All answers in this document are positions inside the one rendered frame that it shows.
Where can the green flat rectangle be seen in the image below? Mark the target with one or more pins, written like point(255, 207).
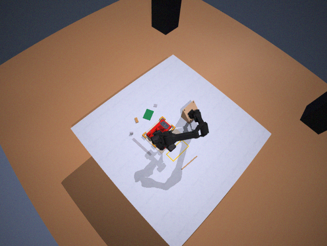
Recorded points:
point(148, 114)

